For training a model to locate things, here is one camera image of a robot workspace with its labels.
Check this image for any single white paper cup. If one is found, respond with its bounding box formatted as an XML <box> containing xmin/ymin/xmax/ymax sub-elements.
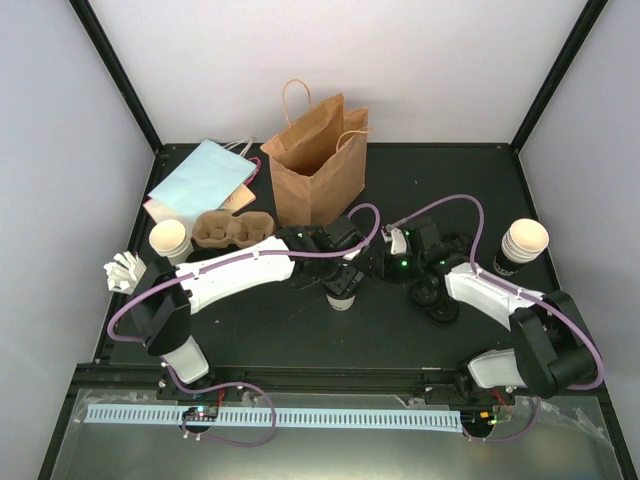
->
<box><xmin>326</xmin><ymin>294</ymin><xmax>355</xmax><ymax>311</ymax></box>

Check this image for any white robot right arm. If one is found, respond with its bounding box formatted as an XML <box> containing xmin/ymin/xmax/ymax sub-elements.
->
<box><xmin>358</xmin><ymin>223</ymin><xmax>598</xmax><ymax>403</ymax></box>

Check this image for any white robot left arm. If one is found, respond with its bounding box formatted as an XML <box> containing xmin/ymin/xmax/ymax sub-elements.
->
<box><xmin>131</xmin><ymin>216</ymin><xmax>364</xmax><ymax>399</ymax></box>

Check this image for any black coffee cup lid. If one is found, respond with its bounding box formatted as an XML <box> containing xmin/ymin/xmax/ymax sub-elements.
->
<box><xmin>428</xmin><ymin>298</ymin><xmax>459</xmax><ymax>325</ymax></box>

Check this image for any black lid stack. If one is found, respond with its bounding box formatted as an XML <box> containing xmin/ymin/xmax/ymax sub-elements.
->
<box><xmin>408</xmin><ymin>280</ymin><xmax>448</xmax><ymax>310</ymax></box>

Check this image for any small brown paper bag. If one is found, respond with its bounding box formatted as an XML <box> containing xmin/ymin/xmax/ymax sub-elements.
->
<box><xmin>219</xmin><ymin>184</ymin><xmax>256</xmax><ymax>213</ymax></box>

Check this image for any right paper cup stack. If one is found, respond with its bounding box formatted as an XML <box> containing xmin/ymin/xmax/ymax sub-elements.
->
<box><xmin>493</xmin><ymin>218</ymin><xmax>549</xmax><ymax>277</ymax></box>

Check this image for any paper cup stack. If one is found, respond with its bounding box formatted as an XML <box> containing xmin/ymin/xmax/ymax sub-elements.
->
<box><xmin>493</xmin><ymin>218</ymin><xmax>549</xmax><ymax>277</ymax></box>
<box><xmin>149</xmin><ymin>219</ymin><xmax>194</xmax><ymax>265</ymax></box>

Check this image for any brown pulp cup carrier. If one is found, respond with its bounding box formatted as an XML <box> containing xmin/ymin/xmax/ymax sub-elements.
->
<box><xmin>192</xmin><ymin>211</ymin><xmax>276</xmax><ymax>249</ymax></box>

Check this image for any light blue paper bag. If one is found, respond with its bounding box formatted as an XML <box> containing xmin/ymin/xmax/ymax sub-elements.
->
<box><xmin>149</xmin><ymin>140</ymin><xmax>257</xmax><ymax>220</ymax></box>

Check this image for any left paper cup stack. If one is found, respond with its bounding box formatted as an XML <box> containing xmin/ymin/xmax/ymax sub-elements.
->
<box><xmin>149</xmin><ymin>219</ymin><xmax>194</xmax><ymax>265</ymax></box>

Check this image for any white plastic cutlery bundle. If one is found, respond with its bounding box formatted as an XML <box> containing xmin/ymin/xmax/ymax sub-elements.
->
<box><xmin>103</xmin><ymin>251</ymin><xmax>147</xmax><ymax>295</ymax></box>

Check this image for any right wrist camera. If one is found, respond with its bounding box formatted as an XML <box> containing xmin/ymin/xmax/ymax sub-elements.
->
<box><xmin>381</xmin><ymin>225</ymin><xmax>410</xmax><ymax>256</ymax></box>

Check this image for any black aluminium rail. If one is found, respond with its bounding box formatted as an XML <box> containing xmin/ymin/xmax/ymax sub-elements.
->
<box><xmin>157</xmin><ymin>367</ymin><xmax>476</xmax><ymax>401</ymax></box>

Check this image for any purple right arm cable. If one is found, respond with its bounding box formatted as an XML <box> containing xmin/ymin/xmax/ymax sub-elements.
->
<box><xmin>399</xmin><ymin>193</ymin><xmax>606</xmax><ymax>446</ymax></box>

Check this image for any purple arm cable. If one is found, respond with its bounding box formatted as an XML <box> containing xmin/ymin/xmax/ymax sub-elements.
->
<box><xmin>399</xmin><ymin>193</ymin><xmax>606</xmax><ymax>446</ymax></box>
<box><xmin>107</xmin><ymin>202</ymin><xmax>381</xmax><ymax>447</ymax></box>

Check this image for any light blue cable duct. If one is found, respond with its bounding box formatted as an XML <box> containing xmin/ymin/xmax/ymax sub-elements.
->
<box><xmin>84</xmin><ymin>404</ymin><xmax>463</xmax><ymax>433</ymax></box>

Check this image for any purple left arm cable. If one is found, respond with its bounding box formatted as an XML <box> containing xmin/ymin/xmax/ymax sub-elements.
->
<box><xmin>107</xmin><ymin>202</ymin><xmax>381</xmax><ymax>447</ymax></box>

